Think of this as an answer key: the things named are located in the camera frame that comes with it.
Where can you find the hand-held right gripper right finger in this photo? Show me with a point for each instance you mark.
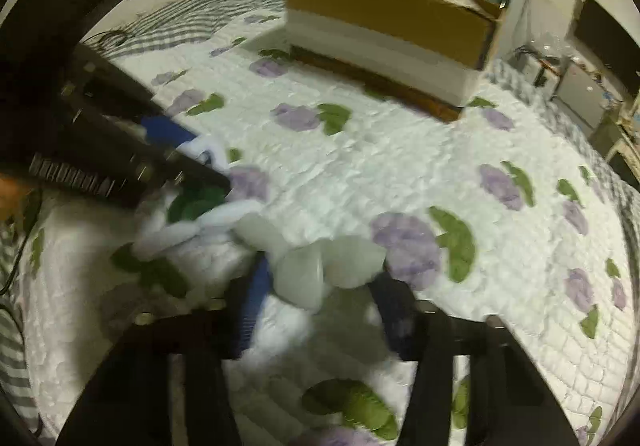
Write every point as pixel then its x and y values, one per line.
pixel 395 318

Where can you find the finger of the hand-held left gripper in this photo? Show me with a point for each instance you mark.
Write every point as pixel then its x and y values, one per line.
pixel 150 171
pixel 167 132

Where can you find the white floral quilt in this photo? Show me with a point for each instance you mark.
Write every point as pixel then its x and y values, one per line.
pixel 400 176

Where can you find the white sock with green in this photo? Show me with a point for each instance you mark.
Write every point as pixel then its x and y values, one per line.
pixel 165 238

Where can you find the cardboard box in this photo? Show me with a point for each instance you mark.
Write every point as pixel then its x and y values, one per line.
pixel 380 21

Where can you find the white dressing table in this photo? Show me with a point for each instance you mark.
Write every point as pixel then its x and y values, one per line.
pixel 617 146

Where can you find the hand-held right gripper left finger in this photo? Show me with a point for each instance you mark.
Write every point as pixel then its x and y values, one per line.
pixel 252 298

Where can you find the clear plastic package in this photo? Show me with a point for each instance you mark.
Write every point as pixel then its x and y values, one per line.
pixel 350 261

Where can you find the black wall television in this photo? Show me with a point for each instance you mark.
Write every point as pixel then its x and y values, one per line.
pixel 607 43

